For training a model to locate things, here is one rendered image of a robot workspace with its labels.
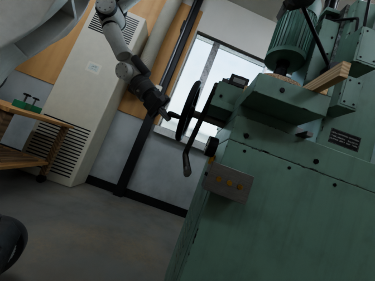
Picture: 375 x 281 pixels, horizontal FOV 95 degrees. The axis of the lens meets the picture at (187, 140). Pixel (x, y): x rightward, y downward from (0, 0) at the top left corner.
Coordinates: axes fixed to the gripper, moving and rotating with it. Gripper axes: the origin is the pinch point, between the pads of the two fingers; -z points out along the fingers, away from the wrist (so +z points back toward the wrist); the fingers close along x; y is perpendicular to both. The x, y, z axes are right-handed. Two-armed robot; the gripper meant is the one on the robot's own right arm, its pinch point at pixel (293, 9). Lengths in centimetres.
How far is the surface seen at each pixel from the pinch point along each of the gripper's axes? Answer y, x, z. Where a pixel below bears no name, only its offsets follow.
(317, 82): 36.7, 20.1, 19.0
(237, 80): 20.3, 30.1, -4.9
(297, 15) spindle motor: -0.5, -6.0, -5.8
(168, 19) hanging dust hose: -111, 33, -111
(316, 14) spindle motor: 0.9, -15.4, -6.8
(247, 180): 56, 46, 16
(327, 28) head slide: 8.3, -17.6, -7.0
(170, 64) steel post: -64, 46, -121
